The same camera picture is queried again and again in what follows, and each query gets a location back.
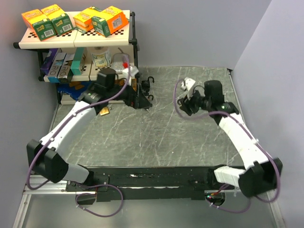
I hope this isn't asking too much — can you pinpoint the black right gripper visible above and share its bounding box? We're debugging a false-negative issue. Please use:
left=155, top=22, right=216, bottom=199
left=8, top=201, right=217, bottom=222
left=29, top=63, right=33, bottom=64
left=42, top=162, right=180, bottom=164
left=180, top=87, right=211, bottom=116

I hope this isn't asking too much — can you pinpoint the silver mesh pouch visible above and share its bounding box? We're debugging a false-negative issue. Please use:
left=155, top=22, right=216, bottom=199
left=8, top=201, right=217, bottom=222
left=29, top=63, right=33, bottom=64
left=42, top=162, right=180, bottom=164
left=110, top=47, right=129, bottom=74

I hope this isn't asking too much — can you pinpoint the aluminium rail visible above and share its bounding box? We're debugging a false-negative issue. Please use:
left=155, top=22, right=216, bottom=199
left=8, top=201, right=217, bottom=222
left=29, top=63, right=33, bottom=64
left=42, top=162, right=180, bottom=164
left=31, top=169, right=234, bottom=194

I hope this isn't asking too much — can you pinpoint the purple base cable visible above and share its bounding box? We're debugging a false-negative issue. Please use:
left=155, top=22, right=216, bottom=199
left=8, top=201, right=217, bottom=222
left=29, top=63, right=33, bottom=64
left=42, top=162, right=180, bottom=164
left=75, top=184, right=124, bottom=218

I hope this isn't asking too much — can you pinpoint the purple box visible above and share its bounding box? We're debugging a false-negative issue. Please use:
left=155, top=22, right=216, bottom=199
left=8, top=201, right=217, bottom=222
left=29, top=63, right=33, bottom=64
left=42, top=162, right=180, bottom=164
left=40, top=48, right=61, bottom=75

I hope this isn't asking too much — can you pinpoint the yellow orange sponge pack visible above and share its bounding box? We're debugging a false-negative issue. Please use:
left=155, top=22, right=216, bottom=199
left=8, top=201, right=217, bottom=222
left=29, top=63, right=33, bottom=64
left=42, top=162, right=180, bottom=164
left=73, top=6, right=102, bottom=33

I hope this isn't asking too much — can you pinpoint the paper towel roll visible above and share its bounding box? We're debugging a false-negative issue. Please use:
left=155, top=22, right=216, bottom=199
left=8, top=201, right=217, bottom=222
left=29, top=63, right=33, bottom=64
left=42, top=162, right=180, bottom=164
left=90, top=47, right=112, bottom=68

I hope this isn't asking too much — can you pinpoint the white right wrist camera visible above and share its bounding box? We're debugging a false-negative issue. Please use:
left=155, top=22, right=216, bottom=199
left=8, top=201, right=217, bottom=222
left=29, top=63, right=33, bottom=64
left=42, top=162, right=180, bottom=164
left=180, top=77, right=196, bottom=99

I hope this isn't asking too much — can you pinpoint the beige three-tier shelf rack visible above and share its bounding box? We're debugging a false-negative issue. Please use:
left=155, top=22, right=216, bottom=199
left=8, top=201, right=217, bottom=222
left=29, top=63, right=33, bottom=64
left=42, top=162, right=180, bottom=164
left=13, top=9, right=141, bottom=105

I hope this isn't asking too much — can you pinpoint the grey black box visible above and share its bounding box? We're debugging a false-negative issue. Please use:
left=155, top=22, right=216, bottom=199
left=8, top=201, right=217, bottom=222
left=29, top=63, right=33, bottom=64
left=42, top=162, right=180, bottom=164
left=57, top=54, right=75, bottom=83

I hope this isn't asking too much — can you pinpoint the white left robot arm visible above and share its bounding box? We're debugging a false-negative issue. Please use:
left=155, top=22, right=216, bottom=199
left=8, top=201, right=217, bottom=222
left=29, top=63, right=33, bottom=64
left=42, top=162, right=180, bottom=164
left=27, top=68, right=152, bottom=191

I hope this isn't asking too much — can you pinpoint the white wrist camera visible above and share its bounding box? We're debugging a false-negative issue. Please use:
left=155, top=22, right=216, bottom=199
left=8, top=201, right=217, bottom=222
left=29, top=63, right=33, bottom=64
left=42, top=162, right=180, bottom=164
left=180, top=77, right=196, bottom=99
left=122, top=66, right=139, bottom=78

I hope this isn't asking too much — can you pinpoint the brass padlock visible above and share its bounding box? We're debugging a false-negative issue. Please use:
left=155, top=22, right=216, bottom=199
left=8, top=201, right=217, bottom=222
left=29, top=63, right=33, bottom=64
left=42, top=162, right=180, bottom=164
left=99, top=107, right=111, bottom=116

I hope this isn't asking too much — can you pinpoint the white grey box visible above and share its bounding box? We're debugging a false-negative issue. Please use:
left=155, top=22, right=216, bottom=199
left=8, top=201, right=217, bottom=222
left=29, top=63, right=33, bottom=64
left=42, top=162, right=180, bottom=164
left=47, top=52, right=66, bottom=83

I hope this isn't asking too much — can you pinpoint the orange green sponge box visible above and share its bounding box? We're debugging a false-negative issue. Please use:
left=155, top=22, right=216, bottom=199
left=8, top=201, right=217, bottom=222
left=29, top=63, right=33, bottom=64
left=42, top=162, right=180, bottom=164
left=92, top=6, right=129, bottom=37
left=21, top=9, right=57, bottom=41
left=41, top=4, right=74, bottom=36

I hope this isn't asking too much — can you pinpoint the orange honey dijon bag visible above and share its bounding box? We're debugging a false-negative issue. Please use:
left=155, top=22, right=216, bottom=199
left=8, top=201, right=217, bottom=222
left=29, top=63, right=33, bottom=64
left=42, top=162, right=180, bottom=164
left=114, top=79, right=137, bottom=96

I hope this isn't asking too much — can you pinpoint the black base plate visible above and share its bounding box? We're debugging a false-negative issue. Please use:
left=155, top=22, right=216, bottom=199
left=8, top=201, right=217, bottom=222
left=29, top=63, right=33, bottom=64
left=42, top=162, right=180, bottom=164
left=65, top=166, right=262, bottom=202

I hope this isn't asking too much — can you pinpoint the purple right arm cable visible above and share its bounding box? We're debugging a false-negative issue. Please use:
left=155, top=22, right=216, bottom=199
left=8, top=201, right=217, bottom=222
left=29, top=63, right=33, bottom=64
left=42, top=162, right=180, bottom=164
left=174, top=79, right=282, bottom=203

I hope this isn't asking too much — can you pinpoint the black padlock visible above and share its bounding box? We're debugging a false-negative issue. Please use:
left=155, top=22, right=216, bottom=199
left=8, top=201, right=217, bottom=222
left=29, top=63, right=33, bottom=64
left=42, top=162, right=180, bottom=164
left=141, top=76, right=155, bottom=92

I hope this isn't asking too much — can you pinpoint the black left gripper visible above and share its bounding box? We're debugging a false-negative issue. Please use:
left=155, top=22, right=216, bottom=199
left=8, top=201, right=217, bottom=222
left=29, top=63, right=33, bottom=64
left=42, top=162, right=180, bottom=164
left=107, top=79, right=152, bottom=109

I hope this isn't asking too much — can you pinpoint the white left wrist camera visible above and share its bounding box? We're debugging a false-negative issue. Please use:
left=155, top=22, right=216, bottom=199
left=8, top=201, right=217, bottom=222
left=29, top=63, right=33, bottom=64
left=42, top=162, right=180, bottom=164
left=122, top=66, right=139, bottom=78

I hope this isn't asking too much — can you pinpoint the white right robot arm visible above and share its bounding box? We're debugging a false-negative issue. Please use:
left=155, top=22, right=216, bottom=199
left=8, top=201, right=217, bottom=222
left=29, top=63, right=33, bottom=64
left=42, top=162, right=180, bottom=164
left=173, top=77, right=283, bottom=199

